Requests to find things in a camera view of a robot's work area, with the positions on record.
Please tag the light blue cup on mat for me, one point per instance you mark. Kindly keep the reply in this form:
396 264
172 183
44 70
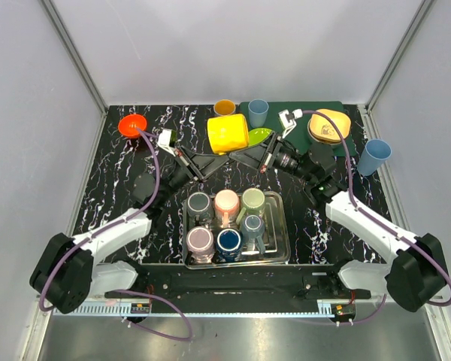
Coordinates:
258 111

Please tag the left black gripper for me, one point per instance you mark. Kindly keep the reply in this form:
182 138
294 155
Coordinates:
190 165

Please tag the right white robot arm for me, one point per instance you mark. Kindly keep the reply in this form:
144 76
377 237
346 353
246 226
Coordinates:
414 268

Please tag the yellow ribbed mug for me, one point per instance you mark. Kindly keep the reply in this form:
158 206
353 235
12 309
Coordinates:
228 133

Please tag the pink orange mug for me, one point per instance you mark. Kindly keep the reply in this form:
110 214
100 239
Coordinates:
227 207

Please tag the blue grey mug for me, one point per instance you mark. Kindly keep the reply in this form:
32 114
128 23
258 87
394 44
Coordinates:
253 229

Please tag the orange red bowl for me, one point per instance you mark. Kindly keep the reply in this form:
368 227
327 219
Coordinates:
130 125

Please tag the lime green plate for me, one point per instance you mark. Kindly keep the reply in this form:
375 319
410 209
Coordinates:
258 135

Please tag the light blue patterned mug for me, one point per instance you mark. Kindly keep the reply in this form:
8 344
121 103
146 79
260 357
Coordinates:
224 107

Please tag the yellow square bowl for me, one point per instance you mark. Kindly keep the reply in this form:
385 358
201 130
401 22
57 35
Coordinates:
335 116

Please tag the light green mug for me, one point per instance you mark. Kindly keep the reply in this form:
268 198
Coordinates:
252 203

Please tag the navy blue mug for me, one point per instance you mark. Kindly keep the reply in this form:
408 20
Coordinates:
228 244

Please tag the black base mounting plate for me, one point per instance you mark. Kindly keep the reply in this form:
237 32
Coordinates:
162 278

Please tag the dark grey mug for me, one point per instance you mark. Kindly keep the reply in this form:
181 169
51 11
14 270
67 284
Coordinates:
199 207

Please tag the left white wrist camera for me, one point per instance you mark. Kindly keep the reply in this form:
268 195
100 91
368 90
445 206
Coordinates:
167 139

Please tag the mauve pink mug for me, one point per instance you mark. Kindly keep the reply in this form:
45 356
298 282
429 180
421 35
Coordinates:
200 242

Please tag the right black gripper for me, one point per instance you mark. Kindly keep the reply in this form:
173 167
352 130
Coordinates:
261 156

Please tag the front aluminium rail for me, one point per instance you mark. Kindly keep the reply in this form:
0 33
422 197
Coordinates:
311 303

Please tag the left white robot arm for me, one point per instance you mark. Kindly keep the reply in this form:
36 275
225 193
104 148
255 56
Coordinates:
69 266

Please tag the right aluminium frame post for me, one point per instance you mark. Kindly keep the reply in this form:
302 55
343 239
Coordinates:
414 26

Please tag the silver metal tray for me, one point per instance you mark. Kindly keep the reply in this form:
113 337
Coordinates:
276 239

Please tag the left aluminium frame post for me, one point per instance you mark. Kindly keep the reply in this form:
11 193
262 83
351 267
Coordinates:
60 27

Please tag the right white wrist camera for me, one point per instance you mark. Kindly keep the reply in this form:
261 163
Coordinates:
288 120

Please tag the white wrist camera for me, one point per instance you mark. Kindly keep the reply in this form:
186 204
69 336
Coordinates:
288 120
167 139

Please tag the light blue cup right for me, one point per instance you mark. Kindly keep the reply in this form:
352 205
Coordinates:
375 153

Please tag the aluminium frame post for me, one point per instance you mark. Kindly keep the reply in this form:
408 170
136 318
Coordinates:
60 27
414 26

